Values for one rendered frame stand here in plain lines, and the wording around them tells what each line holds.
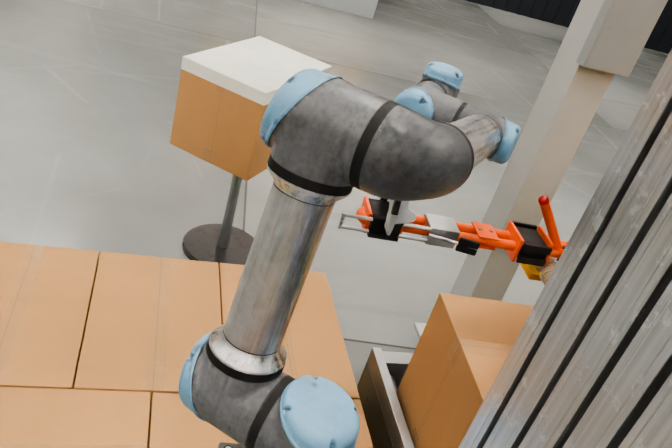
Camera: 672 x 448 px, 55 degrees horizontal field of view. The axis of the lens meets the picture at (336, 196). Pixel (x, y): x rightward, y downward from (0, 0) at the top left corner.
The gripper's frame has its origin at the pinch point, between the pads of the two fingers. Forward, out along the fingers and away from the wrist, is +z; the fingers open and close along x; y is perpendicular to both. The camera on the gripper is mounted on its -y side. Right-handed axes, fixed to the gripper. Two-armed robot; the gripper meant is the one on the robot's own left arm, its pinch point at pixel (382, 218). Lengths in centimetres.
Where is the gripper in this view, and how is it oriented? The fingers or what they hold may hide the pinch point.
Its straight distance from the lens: 138.7
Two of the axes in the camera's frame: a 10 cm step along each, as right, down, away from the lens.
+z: -2.6, 8.4, 4.8
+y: 9.6, 1.7, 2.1
